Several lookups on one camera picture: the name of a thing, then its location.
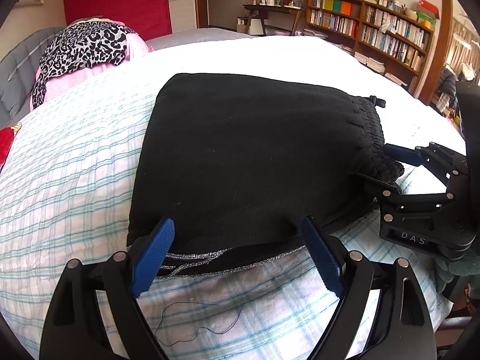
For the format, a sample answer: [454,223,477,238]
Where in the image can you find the wooden bookshelf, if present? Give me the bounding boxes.
[305,0,436,91]

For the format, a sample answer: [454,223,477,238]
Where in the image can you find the wooden desk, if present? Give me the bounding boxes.
[242,3,306,37]

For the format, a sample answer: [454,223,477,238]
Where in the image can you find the red headboard panel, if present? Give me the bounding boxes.
[64,0,173,40]

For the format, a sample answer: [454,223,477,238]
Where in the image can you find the dark wooden door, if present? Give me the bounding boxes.
[195,0,210,31]

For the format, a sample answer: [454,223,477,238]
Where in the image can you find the black thread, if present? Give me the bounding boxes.
[155,302,242,346]

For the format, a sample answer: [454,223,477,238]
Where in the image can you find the grey quilted cushion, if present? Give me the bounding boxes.
[0,26,66,130]

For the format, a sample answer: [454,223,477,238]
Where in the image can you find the grey bed sheet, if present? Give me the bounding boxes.
[144,27,256,51]

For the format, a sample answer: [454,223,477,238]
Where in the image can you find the pink pillow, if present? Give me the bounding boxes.
[35,17,155,102]

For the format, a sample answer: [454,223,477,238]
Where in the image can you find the plaid bed blanket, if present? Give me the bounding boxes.
[0,34,467,360]

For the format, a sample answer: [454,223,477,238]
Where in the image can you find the black puffer jacket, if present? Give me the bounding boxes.
[437,65,460,117]

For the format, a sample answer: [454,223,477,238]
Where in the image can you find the black pants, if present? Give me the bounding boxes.
[125,72,405,280]

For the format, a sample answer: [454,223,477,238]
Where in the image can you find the person's right hand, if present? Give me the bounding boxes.
[433,257,469,302]

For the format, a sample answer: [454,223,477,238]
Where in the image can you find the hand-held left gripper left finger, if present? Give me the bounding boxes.
[37,217,177,360]

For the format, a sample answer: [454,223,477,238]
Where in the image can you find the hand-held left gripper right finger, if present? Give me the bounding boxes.
[300,215,437,360]

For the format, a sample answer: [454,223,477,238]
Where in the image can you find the white wardrobe door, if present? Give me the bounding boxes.
[167,0,197,32]

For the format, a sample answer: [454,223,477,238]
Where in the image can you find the rows of books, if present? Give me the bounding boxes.
[309,0,432,87]

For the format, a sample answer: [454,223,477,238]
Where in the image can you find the red cardboard box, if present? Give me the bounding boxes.
[417,0,440,17]

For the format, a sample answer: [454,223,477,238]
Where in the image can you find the leopard print cloth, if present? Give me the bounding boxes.
[30,22,130,109]

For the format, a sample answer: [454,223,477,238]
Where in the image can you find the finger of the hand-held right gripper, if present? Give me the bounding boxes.
[384,142,469,186]
[354,170,456,208]

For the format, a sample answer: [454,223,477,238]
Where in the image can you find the wooden door frame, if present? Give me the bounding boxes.
[420,0,454,104]

